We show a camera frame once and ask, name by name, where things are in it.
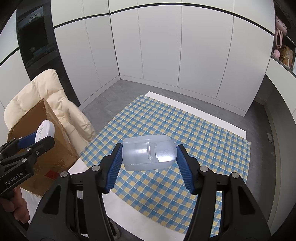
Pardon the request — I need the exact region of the cream padded chair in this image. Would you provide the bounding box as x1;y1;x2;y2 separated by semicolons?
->
4;69;96;142

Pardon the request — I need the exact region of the left hand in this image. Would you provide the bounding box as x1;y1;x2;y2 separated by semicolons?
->
1;187;30;223

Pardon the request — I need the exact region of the black wall cabinet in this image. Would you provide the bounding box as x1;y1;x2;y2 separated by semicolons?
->
16;0;80;106

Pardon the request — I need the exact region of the brown cardboard box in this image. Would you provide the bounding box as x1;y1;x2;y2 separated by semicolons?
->
6;98;80;197

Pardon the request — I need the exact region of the blue yellow checkered cloth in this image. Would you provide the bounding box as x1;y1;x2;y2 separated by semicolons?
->
81;95;251;233

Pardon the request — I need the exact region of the white round compact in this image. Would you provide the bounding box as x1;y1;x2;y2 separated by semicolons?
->
35;120;55;143

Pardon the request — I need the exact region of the white curved counter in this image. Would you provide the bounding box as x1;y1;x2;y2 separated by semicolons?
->
265;58;296;121

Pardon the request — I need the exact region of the brown box on shelf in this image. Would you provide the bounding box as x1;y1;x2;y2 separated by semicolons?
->
279;45;293;69

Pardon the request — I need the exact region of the white wardrobe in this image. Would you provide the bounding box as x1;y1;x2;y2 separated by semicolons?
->
1;1;275;116

